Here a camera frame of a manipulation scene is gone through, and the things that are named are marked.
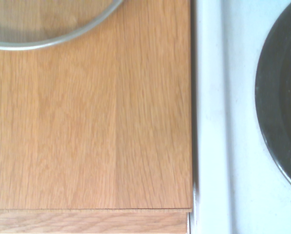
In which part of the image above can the glass pot lid steel rim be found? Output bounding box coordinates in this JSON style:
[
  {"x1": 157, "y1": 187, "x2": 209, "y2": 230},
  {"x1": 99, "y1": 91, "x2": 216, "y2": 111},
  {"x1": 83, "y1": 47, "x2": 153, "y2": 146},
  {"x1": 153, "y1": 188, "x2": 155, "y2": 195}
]
[{"x1": 0, "y1": 0, "x2": 124, "y2": 52}]

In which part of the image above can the black cooking pot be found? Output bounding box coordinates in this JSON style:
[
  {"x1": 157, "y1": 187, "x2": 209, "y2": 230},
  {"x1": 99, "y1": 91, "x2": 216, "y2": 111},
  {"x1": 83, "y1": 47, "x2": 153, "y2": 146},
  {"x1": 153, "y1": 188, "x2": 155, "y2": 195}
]
[{"x1": 254, "y1": 0, "x2": 291, "y2": 196}]

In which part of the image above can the large wooden cutting board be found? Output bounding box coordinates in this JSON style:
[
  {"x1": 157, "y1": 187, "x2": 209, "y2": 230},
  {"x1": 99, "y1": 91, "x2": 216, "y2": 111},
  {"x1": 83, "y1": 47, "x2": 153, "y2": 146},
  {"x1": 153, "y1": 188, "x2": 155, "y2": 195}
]
[{"x1": 0, "y1": 0, "x2": 194, "y2": 213}]

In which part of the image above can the white electric stove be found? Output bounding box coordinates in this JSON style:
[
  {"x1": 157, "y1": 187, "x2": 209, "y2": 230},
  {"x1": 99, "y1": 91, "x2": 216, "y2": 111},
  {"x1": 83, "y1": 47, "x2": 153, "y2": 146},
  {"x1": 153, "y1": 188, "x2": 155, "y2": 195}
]
[{"x1": 190, "y1": 0, "x2": 291, "y2": 234}]

